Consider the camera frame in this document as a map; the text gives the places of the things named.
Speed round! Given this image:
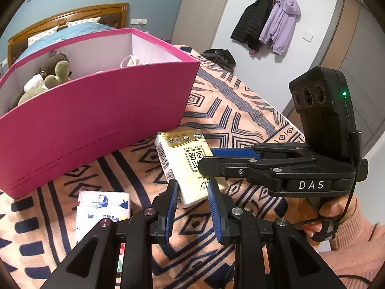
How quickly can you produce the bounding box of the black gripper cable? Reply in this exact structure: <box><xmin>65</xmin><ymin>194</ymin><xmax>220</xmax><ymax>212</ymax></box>
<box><xmin>292</xmin><ymin>129</ymin><xmax>375</xmax><ymax>285</ymax></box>

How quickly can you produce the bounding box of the orange patterned blanket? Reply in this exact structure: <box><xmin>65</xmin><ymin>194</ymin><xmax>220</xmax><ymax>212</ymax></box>
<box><xmin>0</xmin><ymin>45</ymin><xmax>331</xmax><ymax>289</ymax></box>

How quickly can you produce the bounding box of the brown plush bear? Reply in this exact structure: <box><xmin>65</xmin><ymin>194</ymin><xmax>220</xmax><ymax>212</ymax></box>
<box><xmin>38</xmin><ymin>51</ymin><xmax>73</xmax><ymax>79</ymax></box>

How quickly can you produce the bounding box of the wooden door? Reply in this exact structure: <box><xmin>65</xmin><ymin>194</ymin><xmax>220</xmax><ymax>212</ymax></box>
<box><xmin>281</xmin><ymin>0</ymin><xmax>385</xmax><ymax>154</ymax></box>

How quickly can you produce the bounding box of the wooden bed headboard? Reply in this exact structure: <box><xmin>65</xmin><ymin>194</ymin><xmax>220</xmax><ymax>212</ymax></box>
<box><xmin>7</xmin><ymin>3</ymin><xmax>130</xmax><ymax>68</ymax></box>

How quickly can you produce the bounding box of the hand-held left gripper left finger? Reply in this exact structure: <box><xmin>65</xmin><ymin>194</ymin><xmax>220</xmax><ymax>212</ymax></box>
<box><xmin>50</xmin><ymin>179</ymin><xmax>180</xmax><ymax>289</ymax></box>

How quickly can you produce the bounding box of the floral pillow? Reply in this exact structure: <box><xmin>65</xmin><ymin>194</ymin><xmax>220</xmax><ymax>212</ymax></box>
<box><xmin>66</xmin><ymin>17</ymin><xmax>101</xmax><ymax>27</ymax></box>
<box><xmin>28</xmin><ymin>26</ymin><xmax>59</xmax><ymax>44</ymax></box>

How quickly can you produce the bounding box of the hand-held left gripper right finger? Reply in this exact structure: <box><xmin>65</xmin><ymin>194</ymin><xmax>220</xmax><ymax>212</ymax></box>
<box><xmin>207</xmin><ymin>180</ymin><xmax>349</xmax><ymax>289</ymax></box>

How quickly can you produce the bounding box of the person's right forearm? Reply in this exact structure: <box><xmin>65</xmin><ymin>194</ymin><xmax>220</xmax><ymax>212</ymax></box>
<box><xmin>316</xmin><ymin>200</ymin><xmax>385</xmax><ymax>289</ymax></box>

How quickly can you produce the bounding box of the pink cardboard box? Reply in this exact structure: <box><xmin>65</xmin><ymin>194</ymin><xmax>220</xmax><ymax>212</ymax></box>
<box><xmin>0</xmin><ymin>28</ymin><xmax>201</xmax><ymax>200</ymax></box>

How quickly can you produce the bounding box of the floral print tissue pack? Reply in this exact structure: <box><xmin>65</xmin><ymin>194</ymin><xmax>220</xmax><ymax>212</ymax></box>
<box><xmin>75</xmin><ymin>190</ymin><xmax>132</xmax><ymax>265</ymax></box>

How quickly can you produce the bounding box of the black jacket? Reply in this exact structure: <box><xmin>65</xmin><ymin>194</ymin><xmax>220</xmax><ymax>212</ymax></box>
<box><xmin>230</xmin><ymin>0</ymin><xmax>273</xmax><ymax>58</ymax></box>

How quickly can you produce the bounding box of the black bag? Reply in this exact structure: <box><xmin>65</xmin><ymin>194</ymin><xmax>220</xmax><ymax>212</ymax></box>
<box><xmin>200</xmin><ymin>48</ymin><xmax>237</xmax><ymax>73</ymax></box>

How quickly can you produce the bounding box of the green plush toy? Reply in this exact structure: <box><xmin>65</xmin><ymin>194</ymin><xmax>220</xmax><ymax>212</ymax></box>
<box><xmin>17</xmin><ymin>61</ymin><xmax>73</xmax><ymax>106</ymax></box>

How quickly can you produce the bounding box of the person's right hand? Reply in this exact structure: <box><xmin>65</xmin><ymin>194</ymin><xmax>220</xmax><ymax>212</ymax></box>
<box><xmin>296</xmin><ymin>196</ymin><xmax>358</xmax><ymax>246</ymax></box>

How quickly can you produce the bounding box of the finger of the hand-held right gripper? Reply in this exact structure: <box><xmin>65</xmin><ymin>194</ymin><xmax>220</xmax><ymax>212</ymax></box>
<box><xmin>198</xmin><ymin>156</ymin><xmax>319</xmax><ymax>187</ymax></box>
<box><xmin>211</xmin><ymin>144</ymin><xmax>313</xmax><ymax>161</ymax></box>

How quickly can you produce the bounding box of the purple jacket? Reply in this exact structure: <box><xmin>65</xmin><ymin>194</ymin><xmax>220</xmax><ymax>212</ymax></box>
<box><xmin>259</xmin><ymin>0</ymin><xmax>301</xmax><ymax>56</ymax></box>

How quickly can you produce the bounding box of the yellow tissue pack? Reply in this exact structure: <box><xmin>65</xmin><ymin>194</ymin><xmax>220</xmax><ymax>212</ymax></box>
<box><xmin>154</xmin><ymin>131</ymin><xmax>227</xmax><ymax>209</ymax></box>

